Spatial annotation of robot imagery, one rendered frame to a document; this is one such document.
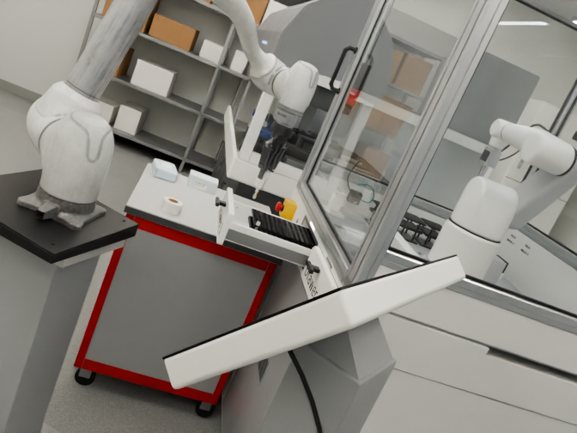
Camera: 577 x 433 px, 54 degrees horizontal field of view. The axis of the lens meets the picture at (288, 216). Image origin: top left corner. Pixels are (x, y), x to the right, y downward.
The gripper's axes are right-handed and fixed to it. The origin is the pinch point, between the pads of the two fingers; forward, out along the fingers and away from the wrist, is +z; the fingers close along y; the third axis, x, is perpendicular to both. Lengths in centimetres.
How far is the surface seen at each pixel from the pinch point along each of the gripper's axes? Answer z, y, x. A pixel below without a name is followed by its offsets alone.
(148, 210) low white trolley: 24.3, 20.0, -25.7
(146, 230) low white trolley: 31.4, 19.4, -23.8
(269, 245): 13.8, 15.3, 19.8
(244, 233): 12.9, 20.5, 12.8
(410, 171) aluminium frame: -28, 39, 57
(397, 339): 13, 29, 70
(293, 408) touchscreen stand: 9, 89, 71
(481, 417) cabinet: 27, 8, 97
